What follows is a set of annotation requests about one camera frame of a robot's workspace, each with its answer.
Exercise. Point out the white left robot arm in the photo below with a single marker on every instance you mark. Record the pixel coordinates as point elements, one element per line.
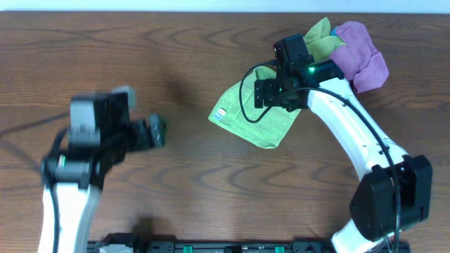
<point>73,181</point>

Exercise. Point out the light green microfiber cloth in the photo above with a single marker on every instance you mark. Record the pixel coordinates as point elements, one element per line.
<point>236,113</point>

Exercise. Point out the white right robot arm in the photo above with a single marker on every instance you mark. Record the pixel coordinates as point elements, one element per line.
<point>394,188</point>

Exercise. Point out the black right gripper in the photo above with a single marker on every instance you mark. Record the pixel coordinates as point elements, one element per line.
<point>268,98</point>

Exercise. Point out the purple crumpled cloth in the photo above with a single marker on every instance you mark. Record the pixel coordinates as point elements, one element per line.
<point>361,62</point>

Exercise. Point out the blue cloth under pile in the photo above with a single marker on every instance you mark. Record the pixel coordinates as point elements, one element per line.
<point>333,31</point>

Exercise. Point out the olive green crumpled cloth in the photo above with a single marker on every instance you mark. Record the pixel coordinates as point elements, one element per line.
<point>320,43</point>

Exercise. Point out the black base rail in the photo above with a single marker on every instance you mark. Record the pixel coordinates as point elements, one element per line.
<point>128,242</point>

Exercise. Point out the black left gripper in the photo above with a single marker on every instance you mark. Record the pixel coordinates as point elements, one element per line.
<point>141,133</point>

